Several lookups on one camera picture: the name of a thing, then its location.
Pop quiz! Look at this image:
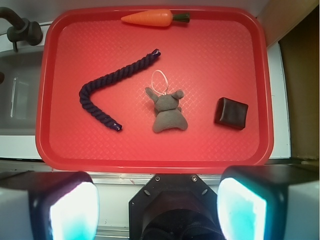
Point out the grey plush mouse toy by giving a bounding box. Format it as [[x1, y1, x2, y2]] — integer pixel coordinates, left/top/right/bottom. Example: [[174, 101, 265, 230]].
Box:
[[144, 70, 189, 134]]

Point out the dark brown block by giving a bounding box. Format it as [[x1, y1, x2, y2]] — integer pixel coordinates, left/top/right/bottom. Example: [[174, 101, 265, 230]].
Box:
[[214, 97, 249, 131]]

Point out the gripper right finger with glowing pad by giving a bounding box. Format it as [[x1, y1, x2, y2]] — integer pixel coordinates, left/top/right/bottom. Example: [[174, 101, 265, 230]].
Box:
[[217, 164, 320, 240]]

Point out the dark metal faucet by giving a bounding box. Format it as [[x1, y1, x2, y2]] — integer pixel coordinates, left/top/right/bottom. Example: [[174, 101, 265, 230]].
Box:
[[0, 7, 43, 53]]

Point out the grey sink basin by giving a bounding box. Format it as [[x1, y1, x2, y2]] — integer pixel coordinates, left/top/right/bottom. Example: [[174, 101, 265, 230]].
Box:
[[0, 46, 44, 136]]

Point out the red plastic tray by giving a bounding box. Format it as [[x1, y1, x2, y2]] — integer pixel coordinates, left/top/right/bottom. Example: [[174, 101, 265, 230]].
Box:
[[35, 6, 274, 174]]

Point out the dark blue twisted rope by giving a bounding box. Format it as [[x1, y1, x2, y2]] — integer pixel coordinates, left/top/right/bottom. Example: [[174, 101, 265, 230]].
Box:
[[78, 48, 162, 133]]

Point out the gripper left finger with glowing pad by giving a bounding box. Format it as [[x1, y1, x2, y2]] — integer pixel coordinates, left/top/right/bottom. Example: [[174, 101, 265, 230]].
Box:
[[0, 171, 100, 240]]

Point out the orange toy carrot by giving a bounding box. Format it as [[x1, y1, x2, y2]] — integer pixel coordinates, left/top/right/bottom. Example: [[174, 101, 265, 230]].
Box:
[[121, 9, 190, 27]]

